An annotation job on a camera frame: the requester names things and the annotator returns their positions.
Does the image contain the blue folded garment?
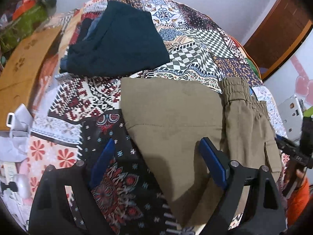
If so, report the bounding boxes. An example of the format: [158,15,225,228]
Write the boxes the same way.
[59,13,103,73]

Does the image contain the wooden lap desk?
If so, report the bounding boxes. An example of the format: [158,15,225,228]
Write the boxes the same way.
[0,26,62,131]

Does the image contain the dark navy folded garment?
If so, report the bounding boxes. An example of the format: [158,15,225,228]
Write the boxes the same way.
[60,1,170,78]

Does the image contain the patchwork patterned bedspread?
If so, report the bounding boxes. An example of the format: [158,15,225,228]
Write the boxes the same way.
[27,0,286,234]

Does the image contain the orange box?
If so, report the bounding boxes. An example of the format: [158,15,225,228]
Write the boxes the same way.
[12,0,36,20]

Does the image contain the brown wooden door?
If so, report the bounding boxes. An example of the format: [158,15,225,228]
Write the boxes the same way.
[244,0,312,80]

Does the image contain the olive khaki pants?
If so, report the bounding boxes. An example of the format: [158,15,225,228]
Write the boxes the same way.
[121,78,282,227]

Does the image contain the white device box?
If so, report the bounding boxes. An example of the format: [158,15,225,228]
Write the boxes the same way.
[278,95,303,141]

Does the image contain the grey white cloth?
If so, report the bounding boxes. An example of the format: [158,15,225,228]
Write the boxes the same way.
[0,104,33,162]

